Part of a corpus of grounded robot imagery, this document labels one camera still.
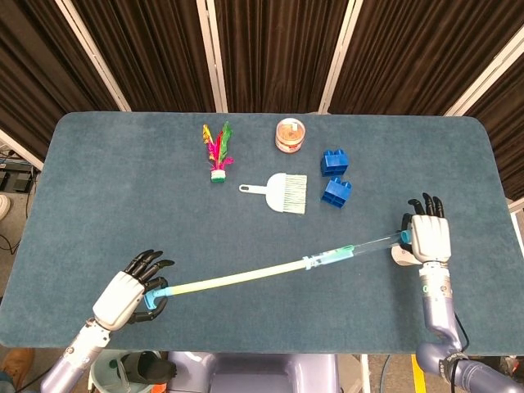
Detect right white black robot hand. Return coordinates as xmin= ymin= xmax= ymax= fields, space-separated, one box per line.
xmin=391 ymin=192 xmax=452 ymax=267

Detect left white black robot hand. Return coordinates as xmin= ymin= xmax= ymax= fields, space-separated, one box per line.
xmin=92 ymin=249 xmax=176 ymax=332

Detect yellow and blue water pump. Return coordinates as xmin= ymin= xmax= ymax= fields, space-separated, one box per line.
xmin=142 ymin=229 xmax=413 ymax=309

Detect white hand brush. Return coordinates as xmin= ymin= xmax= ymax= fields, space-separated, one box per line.
xmin=238 ymin=172 xmax=308 ymax=215

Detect pale green plastic bucket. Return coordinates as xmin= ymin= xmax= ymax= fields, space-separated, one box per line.
xmin=89 ymin=350 xmax=165 ymax=393

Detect blue building block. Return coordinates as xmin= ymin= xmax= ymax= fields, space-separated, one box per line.
xmin=320 ymin=176 xmax=353 ymax=209
xmin=319 ymin=148 xmax=350 ymax=178

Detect brown curtain partition panel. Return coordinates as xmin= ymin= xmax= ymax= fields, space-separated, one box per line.
xmin=318 ymin=0 xmax=524 ymax=118
xmin=56 ymin=0 xmax=224 ymax=114
xmin=0 ymin=0 xmax=132 ymax=165
xmin=196 ymin=0 xmax=364 ymax=115
xmin=445 ymin=28 xmax=524 ymax=214

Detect brown shoe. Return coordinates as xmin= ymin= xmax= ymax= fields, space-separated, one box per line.
xmin=0 ymin=347 xmax=36 ymax=390

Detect white table leg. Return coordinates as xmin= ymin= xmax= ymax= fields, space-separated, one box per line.
xmin=359 ymin=354 xmax=372 ymax=393

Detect purple grey robot torso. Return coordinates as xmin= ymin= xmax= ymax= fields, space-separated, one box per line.
xmin=167 ymin=350 xmax=341 ymax=393

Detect clear round jar orange contents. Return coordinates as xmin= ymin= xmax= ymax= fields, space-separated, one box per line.
xmin=273 ymin=117 xmax=307 ymax=155

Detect colourful feather shuttlecock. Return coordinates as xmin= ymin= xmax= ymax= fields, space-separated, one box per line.
xmin=201 ymin=120 xmax=235 ymax=184

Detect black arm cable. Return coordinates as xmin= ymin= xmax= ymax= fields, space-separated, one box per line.
xmin=449 ymin=310 xmax=472 ymax=393

